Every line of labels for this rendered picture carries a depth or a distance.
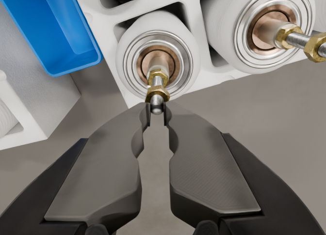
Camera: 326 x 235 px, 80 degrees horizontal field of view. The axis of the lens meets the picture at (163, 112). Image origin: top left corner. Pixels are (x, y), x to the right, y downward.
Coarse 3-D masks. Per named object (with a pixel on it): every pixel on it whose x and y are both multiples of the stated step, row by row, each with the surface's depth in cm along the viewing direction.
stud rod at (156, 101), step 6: (156, 78) 17; (162, 78) 18; (156, 84) 16; (162, 84) 16; (156, 96) 14; (150, 102) 14; (156, 102) 13; (162, 102) 14; (150, 108) 13; (156, 108) 13; (162, 108) 13; (156, 114) 14
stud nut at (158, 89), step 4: (148, 88) 15; (152, 88) 14; (156, 88) 14; (160, 88) 14; (164, 88) 15; (148, 92) 14; (152, 92) 14; (156, 92) 14; (160, 92) 14; (164, 92) 14; (148, 96) 14; (164, 96) 14; (168, 96) 14; (148, 100) 14; (164, 100) 14; (168, 100) 14
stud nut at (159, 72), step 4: (152, 72) 18; (156, 72) 17; (160, 72) 17; (164, 72) 18; (152, 76) 17; (160, 76) 17; (164, 76) 17; (148, 80) 18; (164, 80) 18; (148, 84) 18; (164, 84) 18
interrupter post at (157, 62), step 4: (152, 60) 20; (156, 60) 20; (160, 60) 20; (164, 60) 20; (148, 64) 20; (152, 64) 19; (156, 64) 18; (160, 64) 18; (164, 64) 19; (148, 68) 19; (152, 68) 18; (156, 68) 18; (160, 68) 18; (164, 68) 18; (148, 72) 18; (168, 72) 19; (148, 76) 19; (168, 76) 19
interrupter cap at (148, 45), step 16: (144, 32) 19; (160, 32) 19; (128, 48) 20; (144, 48) 20; (160, 48) 20; (176, 48) 20; (128, 64) 21; (144, 64) 21; (176, 64) 21; (192, 64) 21; (128, 80) 22; (144, 80) 22; (176, 80) 22
